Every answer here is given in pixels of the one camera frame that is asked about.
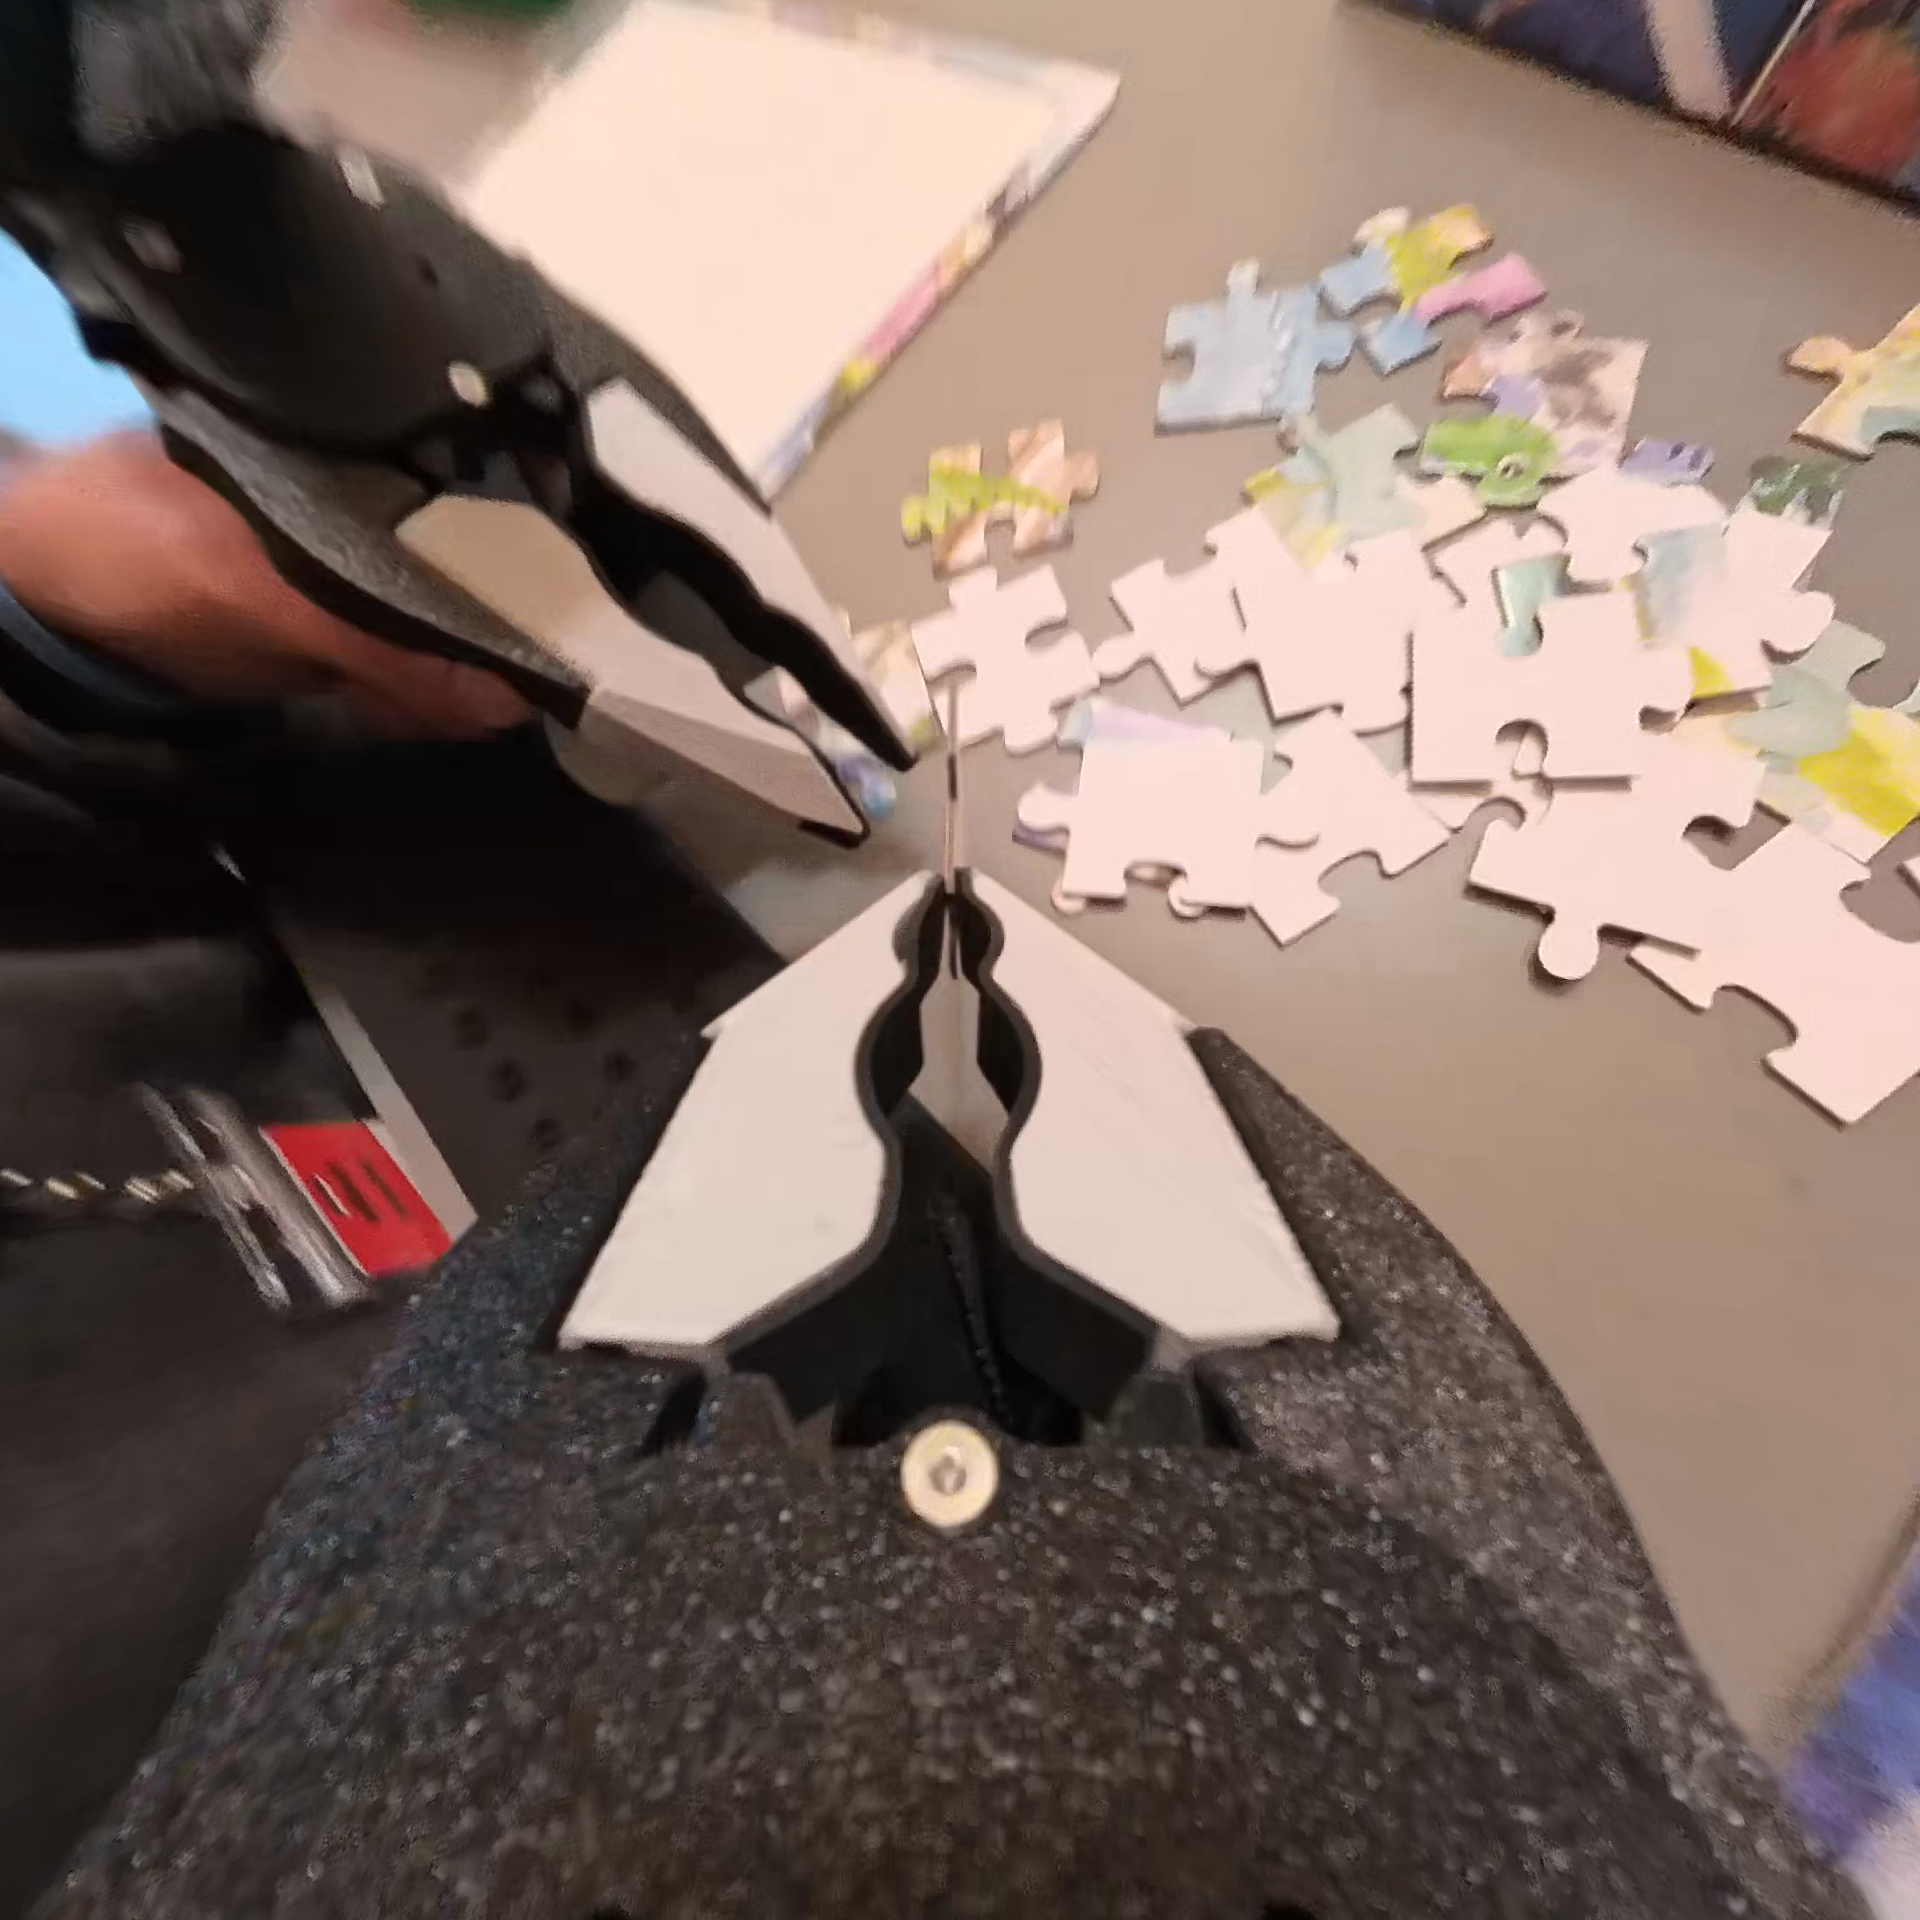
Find landscape jigsaw puzzle board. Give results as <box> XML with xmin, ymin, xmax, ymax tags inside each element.
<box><xmin>452</xmin><ymin>0</ymin><xmax>1122</xmax><ymax>500</ymax></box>

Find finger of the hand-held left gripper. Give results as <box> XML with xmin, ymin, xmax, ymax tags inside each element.
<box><xmin>574</xmin><ymin>372</ymin><xmax>921</xmax><ymax>772</ymax></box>
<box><xmin>394</xmin><ymin>493</ymin><xmax>875</xmax><ymax>848</ymax></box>

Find grey desk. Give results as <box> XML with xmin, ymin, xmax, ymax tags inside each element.
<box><xmin>255</xmin><ymin>0</ymin><xmax>1920</xmax><ymax>1772</ymax></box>

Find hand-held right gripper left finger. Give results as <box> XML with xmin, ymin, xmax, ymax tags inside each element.
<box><xmin>559</xmin><ymin>875</ymin><xmax>954</xmax><ymax>1373</ymax></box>

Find red label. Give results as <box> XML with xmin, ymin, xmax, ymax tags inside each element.
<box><xmin>261</xmin><ymin>1117</ymin><xmax>458</xmax><ymax>1281</ymax></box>

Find joined printed puzzle pieces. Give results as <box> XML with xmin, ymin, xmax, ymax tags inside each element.
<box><xmin>1318</xmin><ymin>203</ymin><xmax>1550</xmax><ymax>374</ymax></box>

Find printed jigsaw puzzle box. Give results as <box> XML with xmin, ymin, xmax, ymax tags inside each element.
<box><xmin>1349</xmin><ymin>0</ymin><xmax>1920</xmax><ymax>197</ymax></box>

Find space jigsaw puzzle board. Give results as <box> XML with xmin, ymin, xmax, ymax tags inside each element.
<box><xmin>1778</xmin><ymin>1544</ymin><xmax>1920</xmax><ymax>1920</ymax></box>

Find person's left hand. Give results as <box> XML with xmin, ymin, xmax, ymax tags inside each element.
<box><xmin>0</xmin><ymin>432</ymin><xmax>535</xmax><ymax>741</ymax></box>

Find pile of puzzle pieces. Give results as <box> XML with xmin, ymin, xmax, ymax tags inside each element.
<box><xmin>846</xmin><ymin>203</ymin><xmax>1920</xmax><ymax>1129</ymax></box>

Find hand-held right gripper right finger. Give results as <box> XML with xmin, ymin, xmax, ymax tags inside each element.
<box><xmin>958</xmin><ymin>869</ymin><xmax>1343</xmax><ymax>1371</ymax></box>

